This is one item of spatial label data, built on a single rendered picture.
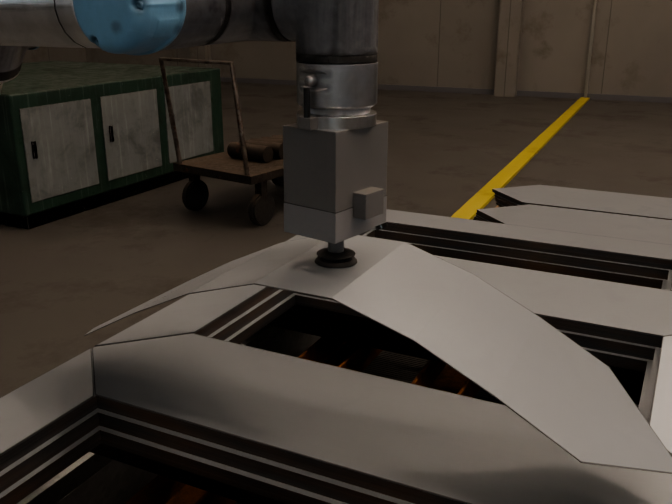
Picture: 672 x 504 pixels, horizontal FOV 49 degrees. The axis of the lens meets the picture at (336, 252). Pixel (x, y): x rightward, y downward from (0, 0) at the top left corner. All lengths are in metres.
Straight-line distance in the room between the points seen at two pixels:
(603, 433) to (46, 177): 4.29
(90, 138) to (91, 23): 4.36
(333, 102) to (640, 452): 0.41
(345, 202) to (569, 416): 0.27
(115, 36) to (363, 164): 0.25
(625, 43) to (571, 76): 0.81
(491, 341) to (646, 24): 10.54
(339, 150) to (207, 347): 0.39
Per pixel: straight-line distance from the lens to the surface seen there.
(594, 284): 1.21
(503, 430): 0.79
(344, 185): 0.67
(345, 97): 0.66
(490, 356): 0.67
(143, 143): 5.34
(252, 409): 0.81
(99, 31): 0.62
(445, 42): 11.61
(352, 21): 0.66
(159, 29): 0.60
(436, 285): 0.73
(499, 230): 1.45
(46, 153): 4.73
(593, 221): 1.62
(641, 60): 11.18
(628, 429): 0.73
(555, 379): 0.71
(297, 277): 0.69
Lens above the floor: 1.28
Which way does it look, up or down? 19 degrees down
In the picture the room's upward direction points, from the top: straight up
